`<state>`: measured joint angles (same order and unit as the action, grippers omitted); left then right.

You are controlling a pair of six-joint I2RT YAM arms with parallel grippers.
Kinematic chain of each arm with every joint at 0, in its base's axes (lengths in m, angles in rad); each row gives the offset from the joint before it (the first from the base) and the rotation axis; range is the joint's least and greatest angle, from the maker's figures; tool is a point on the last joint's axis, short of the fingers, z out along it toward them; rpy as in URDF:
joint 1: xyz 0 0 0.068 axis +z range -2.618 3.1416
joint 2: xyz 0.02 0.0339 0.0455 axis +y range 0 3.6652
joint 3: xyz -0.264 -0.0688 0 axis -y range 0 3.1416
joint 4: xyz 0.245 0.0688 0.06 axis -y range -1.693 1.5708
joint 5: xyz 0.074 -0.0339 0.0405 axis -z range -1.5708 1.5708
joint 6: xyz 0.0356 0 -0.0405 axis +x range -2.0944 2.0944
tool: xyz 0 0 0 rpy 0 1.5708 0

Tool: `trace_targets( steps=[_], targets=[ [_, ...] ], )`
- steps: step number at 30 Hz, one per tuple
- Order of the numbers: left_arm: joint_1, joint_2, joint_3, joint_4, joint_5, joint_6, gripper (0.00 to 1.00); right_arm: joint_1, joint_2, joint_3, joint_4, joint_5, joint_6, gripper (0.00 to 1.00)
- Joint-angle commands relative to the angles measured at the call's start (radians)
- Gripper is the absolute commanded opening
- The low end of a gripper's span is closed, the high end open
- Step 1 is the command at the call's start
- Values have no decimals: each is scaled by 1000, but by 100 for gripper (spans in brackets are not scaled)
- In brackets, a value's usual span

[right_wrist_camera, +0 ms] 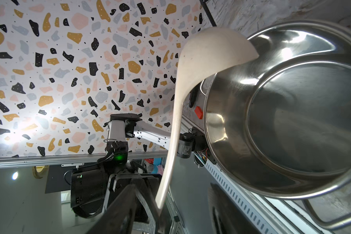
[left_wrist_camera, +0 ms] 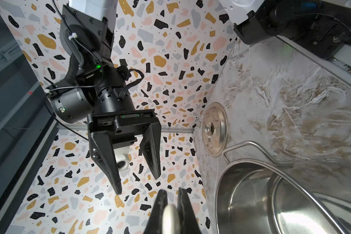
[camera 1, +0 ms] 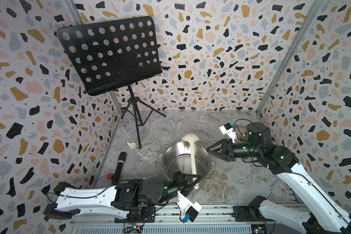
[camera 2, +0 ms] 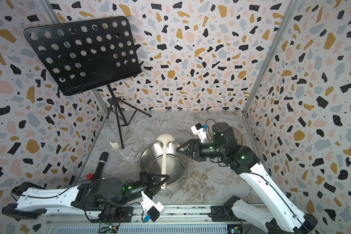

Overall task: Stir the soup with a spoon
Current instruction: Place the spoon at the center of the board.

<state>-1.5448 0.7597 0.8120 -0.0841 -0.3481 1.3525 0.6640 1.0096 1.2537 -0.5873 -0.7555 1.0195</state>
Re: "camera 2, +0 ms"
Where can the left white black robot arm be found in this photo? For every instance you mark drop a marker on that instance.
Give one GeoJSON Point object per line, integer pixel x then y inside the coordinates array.
{"type": "Point", "coordinates": [34, 201]}

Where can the stainless steel pot lid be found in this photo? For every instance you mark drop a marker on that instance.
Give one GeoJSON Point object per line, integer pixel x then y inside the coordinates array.
{"type": "Point", "coordinates": [239, 136]}

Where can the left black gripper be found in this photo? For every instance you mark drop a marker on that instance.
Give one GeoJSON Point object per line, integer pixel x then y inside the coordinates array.
{"type": "Point", "coordinates": [150, 179]}

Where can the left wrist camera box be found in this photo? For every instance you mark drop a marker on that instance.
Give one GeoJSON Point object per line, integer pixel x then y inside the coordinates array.
{"type": "Point", "coordinates": [150, 210]}

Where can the black cylindrical marker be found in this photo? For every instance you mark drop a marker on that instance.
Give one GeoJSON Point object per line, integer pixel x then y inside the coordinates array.
{"type": "Point", "coordinates": [101, 163]}

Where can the green circuit board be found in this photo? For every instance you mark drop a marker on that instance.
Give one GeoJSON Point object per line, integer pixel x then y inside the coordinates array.
{"type": "Point", "coordinates": [234, 229]}
{"type": "Point", "coordinates": [108, 229]}

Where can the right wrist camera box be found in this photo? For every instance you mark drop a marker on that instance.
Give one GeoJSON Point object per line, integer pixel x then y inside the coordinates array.
{"type": "Point", "coordinates": [200, 131]}

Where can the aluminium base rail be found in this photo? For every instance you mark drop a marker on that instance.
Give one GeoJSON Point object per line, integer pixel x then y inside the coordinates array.
{"type": "Point", "coordinates": [176, 219]}

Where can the right green circuit board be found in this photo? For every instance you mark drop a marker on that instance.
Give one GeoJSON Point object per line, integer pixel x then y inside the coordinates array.
{"type": "Point", "coordinates": [234, 229]}

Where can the red block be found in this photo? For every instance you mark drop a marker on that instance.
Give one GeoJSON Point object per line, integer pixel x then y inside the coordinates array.
{"type": "Point", "coordinates": [90, 176]}

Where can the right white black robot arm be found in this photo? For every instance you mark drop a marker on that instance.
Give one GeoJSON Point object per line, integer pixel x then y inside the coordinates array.
{"type": "Point", "coordinates": [282, 217]}

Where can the small white object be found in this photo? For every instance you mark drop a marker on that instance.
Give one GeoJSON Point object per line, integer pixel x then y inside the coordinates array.
{"type": "Point", "coordinates": [115, 145]}

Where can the left green circuit board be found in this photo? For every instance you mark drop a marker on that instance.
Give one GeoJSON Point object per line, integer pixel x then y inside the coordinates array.
{"type": "Point", "coordinates": [108, 229]}

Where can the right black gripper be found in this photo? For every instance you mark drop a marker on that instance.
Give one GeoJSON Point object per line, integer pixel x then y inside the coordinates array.
{"type": "Point", "coordinates": [196, 146]}

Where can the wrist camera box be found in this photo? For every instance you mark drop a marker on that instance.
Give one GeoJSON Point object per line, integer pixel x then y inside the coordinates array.
{"type": "Point", "coordinates": [150, 210]}
{"type": "Point", "coordinates": [200, 131]}

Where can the black perforated music stand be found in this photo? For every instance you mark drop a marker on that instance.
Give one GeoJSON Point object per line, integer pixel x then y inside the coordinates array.
{"type": "Point", "coordinates": [84, 55]}

